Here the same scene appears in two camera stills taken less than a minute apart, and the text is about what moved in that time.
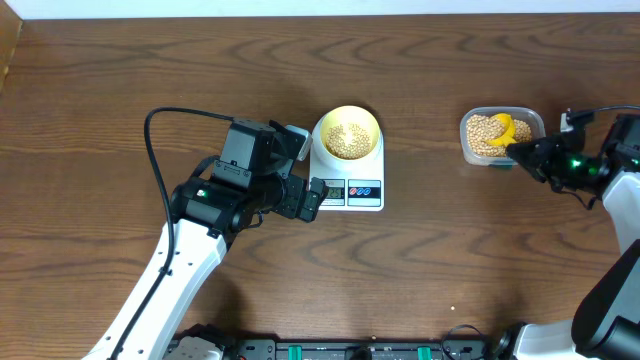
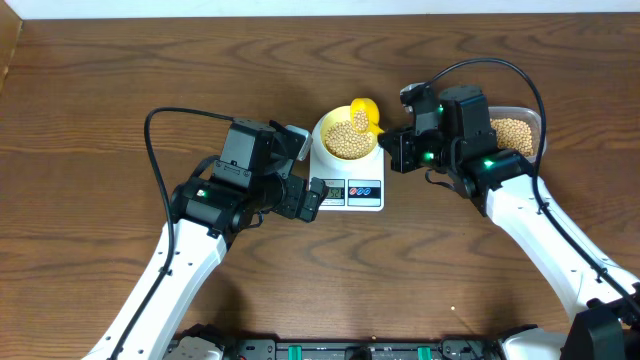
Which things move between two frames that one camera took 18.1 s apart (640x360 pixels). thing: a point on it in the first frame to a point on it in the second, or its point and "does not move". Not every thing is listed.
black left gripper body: x=290 y=207 does not move
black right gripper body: x=568 y=166 to x=429 y=151
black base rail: x=447 y=348 does not move
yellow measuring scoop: x=509 y=135 to x=365 y=116
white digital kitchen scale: x=348 y=155 does not move
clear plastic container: x=486 y=132 does not move
